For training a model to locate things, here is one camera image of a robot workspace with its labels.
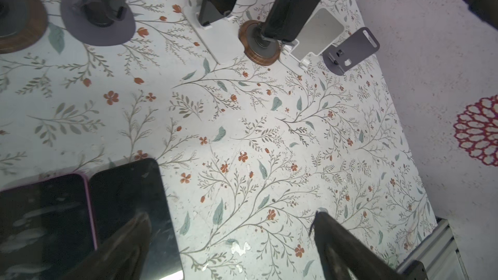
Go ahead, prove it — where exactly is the wooden round stand grey plate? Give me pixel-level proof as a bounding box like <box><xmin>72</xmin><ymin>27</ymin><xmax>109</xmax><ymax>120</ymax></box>
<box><xmin>239</xmin><ymin>20</ymin><xmax>281</xmax><ymax>66</ymax></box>

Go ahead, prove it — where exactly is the wooden round phone stand left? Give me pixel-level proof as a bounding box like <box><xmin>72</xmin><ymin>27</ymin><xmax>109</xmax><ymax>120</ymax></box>
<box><xmin>1</xmin><ymin>0</ymin><xmax>48</xmax><ymax>54</ymax></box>

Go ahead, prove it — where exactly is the white phone stand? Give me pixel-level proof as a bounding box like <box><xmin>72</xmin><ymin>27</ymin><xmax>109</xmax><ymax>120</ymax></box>
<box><xmin>182</xmin><ymin>0</ymin><xmax>244</xmax><ymax>64</ymax></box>

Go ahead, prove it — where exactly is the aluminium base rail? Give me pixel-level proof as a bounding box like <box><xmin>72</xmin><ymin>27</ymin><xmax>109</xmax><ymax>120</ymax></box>
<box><xmin>396</xmin><ymin>218</ymin><xmax>469</xmax><ymax>280</ymax></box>

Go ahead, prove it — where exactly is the white stand silver plate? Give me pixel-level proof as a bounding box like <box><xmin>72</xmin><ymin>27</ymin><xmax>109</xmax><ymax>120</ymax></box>
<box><xmin>279</xmin><ymin>8</ymin><xmax>344</xmax><ymax>70</ymax></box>

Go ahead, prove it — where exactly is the dark purple folding stand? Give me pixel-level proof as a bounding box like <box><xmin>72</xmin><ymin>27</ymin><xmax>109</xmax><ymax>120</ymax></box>
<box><xmin>322</xmin><ymin>27</ymin><xmax>380</xmax><ymax>76</ymax></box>

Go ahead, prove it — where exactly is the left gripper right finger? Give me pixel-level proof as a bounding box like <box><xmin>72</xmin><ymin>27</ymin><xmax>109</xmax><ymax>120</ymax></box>
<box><xmin>310</xmin><ymin>211</ymin><xmax>405</xmax><ymax>279</ymax></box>

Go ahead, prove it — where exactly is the purple round phone stand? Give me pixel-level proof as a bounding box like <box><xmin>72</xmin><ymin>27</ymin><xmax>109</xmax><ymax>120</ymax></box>
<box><xmin>60</xmin><ymin>0</ymin><xmax>136</xmax><ymax>47</ymax></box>

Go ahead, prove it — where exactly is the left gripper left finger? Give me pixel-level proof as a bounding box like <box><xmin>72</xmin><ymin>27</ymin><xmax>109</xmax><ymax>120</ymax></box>
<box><xmin>61</xmin><ymin>213</ymin><xmax>152</xmax><ymax>279</ymax></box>

